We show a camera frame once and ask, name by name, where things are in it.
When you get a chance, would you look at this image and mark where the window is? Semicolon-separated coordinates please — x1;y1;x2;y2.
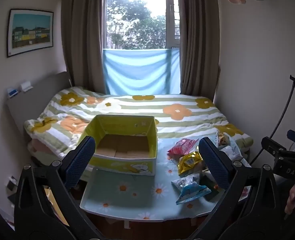
105;0;181;50

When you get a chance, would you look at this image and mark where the framed townscape picture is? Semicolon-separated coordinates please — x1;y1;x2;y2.
7;9;54;58

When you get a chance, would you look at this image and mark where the green snack packet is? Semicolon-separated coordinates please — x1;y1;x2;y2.
200;172;225;202

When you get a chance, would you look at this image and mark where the grey bed headboard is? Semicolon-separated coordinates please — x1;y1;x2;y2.
6;72;74;145

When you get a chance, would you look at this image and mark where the pink red snack packet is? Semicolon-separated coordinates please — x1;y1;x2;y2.
167;138;200;157

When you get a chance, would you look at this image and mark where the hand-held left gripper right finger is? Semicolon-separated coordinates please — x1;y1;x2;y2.
190;137;281;240

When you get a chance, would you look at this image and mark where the brown printed snack packet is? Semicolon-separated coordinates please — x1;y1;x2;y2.
216;127;231;147

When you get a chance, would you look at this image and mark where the pink pillow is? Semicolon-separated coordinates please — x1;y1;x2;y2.
28;140;64;159

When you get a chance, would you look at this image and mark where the grey white snack packet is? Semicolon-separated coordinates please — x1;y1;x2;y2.
171;174;201;189

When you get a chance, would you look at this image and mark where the small white holder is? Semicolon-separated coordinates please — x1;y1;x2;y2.
20;81;34;92

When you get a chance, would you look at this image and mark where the black curved stand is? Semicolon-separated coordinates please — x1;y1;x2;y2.
250;74;295;167

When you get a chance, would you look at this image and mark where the person's right hand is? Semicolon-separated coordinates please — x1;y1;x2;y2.
284;185;295;215

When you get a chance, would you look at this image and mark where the blue white snack packet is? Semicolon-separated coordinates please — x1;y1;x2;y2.
175;181;211;205

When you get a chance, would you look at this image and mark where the gold yellow snack packet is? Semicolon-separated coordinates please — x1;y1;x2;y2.
177;151;205;176

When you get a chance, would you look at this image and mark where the brown curtain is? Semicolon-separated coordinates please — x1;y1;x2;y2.
179;0;220;100
61;0;108;94

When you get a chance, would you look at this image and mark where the striped floral duvet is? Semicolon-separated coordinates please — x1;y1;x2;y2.
24;86;254;155

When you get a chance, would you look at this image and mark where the pale blue daisy cloth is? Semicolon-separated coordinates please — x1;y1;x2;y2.
80;130;250;222

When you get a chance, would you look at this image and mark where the light blue window cloth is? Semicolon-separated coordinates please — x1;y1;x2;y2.
103;48;181;95

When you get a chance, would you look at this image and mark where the yellow-green cardboard box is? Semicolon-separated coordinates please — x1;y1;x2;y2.
79;114;158;176

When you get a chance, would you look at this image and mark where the white red snack packet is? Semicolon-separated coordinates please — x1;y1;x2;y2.
220;145;243;162

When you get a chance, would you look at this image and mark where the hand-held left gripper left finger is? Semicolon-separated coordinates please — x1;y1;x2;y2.
14;135;103;240

